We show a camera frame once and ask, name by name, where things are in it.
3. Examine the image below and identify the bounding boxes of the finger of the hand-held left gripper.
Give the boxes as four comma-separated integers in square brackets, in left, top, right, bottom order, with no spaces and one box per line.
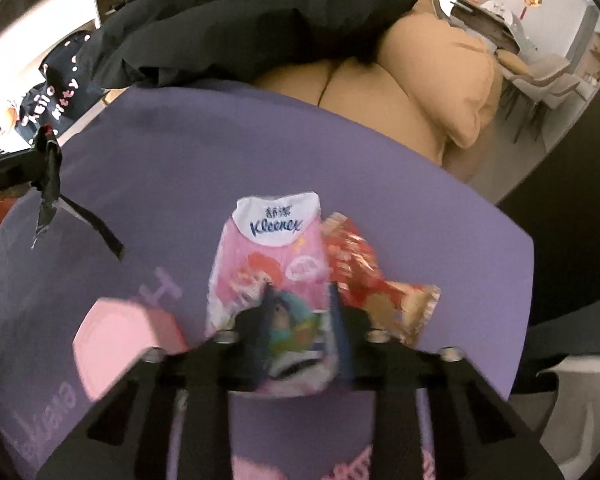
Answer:
[0,127,126,261]

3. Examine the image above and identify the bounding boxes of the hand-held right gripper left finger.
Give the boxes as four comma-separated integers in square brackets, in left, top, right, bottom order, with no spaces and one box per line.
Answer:
[37,285,281,480]

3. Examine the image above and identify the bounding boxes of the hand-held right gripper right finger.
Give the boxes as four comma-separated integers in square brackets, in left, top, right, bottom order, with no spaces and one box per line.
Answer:
[332,285,561,480]

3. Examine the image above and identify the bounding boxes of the pink cartoon tissue pack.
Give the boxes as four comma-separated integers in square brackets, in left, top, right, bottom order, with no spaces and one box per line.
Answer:
[205,191,338,396]

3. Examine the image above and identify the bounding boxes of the red snack packet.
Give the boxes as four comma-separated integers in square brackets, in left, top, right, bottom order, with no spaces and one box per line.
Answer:
[322,212,441,346]

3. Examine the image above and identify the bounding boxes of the navy printed bag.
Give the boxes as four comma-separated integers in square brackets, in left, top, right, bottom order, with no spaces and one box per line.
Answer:
[15,30,111,143]

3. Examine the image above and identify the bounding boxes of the plain pink box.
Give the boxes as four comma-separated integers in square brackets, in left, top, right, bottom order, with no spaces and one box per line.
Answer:
[72,297,191,403]

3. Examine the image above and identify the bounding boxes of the white plastic bag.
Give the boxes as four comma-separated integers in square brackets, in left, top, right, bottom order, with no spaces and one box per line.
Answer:
[510,360,600,480]

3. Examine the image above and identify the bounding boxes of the tan cushion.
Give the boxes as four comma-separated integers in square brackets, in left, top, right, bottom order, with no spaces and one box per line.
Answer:
[252,0,503,181]

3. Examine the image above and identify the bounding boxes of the black jacket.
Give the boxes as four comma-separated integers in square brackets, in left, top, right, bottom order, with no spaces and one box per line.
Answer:
[77,0,421,88]

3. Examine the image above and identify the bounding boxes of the grey dining chair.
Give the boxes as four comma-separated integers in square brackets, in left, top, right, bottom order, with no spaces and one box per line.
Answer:
[495,50,581,141]

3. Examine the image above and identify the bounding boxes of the dining table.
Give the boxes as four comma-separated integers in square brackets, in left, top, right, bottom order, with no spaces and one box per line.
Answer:
[450,0,526,56]

